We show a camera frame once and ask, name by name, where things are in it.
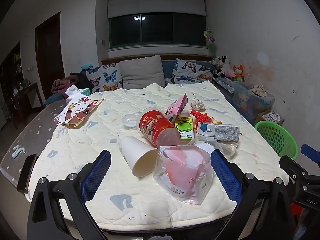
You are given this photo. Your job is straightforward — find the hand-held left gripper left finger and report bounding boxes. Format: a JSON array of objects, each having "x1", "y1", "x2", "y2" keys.
[{"x1": 27, "y1": 149, "x2": 112, "y2": 240}]

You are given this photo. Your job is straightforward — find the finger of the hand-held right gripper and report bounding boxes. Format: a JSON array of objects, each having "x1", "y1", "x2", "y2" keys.
[
  {"x1": 301, "y1": 144, "x2": 320, "y2": 164},
  {"x1": 279, "y1": 155, "x2": 312, "y2": 182}
]

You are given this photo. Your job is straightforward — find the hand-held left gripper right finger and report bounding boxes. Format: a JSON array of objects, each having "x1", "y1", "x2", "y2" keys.
[{"x1": 210, "y1": 149, "x2": 294, "y2": 240}]

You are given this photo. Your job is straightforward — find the clear plastic wrapper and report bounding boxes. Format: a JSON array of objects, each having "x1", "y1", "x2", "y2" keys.
[{"x1": 187, "y1": 139, "x2": 239, "y2": 157}]

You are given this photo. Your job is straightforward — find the green plastic basket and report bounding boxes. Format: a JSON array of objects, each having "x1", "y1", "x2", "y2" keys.
[{"x1": 254, "y1": 121, "x2": 298, "y2": 160}]

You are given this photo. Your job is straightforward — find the clear plastic bag pink contents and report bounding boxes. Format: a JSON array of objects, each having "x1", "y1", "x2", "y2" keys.
[{"x1": 153, "y1": 145, "x2": 218, "y2": 204}]

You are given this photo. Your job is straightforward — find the white paper cup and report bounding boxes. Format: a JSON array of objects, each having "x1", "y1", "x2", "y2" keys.
[{"x1": 119, "y1": 136, "x2": 158, "y2": 177}]

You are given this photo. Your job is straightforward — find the white blue cardboard box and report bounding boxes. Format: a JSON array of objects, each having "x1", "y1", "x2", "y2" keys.
[{"x1": 197, "y1": 122, "x2": 241, "y2": 142}]

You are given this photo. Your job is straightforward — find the clear dome lid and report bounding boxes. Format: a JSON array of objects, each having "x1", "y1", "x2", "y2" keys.
[{"x1": 122, "y1": 114, "x2": 139, "y2": 128}]

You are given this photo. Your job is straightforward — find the green yellow juice carton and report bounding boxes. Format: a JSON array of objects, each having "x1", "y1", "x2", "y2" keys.
[{"x1": 174, "y1": 115, "x2": 194, "y2": 139}]

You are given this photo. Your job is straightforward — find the red foam net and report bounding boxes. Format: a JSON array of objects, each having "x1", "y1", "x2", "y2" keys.
[{"x1": 190, "y1": 110, "x2": 212, "y2": 123}]

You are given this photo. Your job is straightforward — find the red printed plastic cup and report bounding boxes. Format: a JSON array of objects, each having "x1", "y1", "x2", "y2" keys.
[{"x1": 136, "y1": 107, "x2": 181, "y2": 148}]

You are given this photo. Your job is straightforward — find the pink snack packet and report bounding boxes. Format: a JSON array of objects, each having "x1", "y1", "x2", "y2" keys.
[{"x1": 165, "y1": 92, "x2": 188, "y2": 117}]

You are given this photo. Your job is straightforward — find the white quilted mat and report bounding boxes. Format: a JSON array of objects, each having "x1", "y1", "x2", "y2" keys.
[{"x1": 25, "y1": 82, "x2": 290, "y2": 230}]

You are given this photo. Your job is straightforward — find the colourful cartoon book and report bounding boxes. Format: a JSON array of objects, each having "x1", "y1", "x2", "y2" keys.
[{"x1": 262, "y1": 111, "x2": 283, "y2": 123}]

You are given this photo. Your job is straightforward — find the brown cardboard box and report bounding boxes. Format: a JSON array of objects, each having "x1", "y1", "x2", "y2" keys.
[{"x1": 255, "y1": 110, "x2": 285, "y2": 128}]

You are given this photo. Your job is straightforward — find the cartoon printed paper bag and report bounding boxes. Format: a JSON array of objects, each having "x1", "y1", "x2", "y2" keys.
[{"x1": 54, "y1": 95, "x2": 104, "y2": 129}]

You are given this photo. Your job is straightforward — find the black smartphone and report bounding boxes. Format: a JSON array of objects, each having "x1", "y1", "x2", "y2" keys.
[{"x1": 17, "y1": 154, "x2": 38, "y2": 193}]

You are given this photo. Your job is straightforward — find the clear plastic storage box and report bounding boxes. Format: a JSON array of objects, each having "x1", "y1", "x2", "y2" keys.
[{"x1": 232, "y1": 81, "x2": 275, "y2": 123}]

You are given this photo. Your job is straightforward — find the grey star mat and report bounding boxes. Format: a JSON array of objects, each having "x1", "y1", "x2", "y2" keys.
[{"x1": 0, "y1": 97, "x2": 70, "y2": 193}]

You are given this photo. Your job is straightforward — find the patterned beige cloth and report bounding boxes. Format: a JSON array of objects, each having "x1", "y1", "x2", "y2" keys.
[{"x1": 249, "y1": 84, "x2": 268, "y2": 97}]

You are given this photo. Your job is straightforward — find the grey patterned folded mat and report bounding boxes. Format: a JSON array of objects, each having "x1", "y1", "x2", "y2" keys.
[{"x1": 214, "y1": 77, "x2": 235, "y2": 93}]

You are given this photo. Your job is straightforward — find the black jacket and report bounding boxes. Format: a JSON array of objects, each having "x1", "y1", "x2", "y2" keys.
[{"x1": 70, "y1": 72, "x2": 94, "y2": 89}]

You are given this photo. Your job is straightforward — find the pink cloth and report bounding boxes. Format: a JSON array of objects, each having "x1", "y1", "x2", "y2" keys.
[{"x1": 52, "y1": 78, "x2": 73, "y2": 93}]

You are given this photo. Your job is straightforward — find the butterfly print pillow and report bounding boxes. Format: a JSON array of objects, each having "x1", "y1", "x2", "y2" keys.
[
  {"x1": 86, "y1": 62, "x2": 123, "y2": 93},
  {"x1": 171, "y1": 59, "x2": 215, "y2": 84}
]

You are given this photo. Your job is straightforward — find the dark wooden desk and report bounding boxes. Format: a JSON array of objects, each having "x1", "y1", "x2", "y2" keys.
[{"x1": 15, "y1": 82, "x2": 43, "y2": 120}]

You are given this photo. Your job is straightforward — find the orange fox plush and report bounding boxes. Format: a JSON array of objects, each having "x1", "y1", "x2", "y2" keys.
[{"x1": 232, "y1": 65, "x2": 245, "y2": 82}]

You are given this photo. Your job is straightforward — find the black white cow plush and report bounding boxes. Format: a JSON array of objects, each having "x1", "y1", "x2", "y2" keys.
[{"x1": 212, "y1": 55, "x2": 232, "y2": 78}]

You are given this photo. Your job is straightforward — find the grey pillow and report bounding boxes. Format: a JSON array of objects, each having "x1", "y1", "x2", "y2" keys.
[{"x1": 119, "y1": 55, "x2": 166, "y2": 90}]

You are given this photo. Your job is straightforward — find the blue bed mattress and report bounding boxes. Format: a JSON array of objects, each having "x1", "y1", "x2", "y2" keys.
[{"x1": 45, "y1": 60, "x2": 215, "y2": 105}]

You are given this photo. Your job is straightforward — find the dark wooden shelf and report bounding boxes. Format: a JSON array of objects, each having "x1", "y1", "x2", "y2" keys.
[{"x1": 0, "y1": 42, "x2": 23, "y2": 130}]

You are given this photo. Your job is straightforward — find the brown wooden door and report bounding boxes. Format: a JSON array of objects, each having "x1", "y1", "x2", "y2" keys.
[{"x1": 35, "y1": 12, "x2": 65, "y2": 88}]

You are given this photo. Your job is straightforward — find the hanging flower decoration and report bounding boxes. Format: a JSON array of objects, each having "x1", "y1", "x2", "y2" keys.
[{"x1": 204, "y1": 29, "x2": 217, "y2": 55}]

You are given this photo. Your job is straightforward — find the dark window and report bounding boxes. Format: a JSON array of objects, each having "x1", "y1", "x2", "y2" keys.
[{"x1": 109, "y1": 12, "x2": 207, "y2": 49}]

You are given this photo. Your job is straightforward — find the white roller blind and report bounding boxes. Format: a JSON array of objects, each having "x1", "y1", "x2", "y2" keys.
[{"x1": 107, "y1": 0, "x2": 207, "y2": 19}]

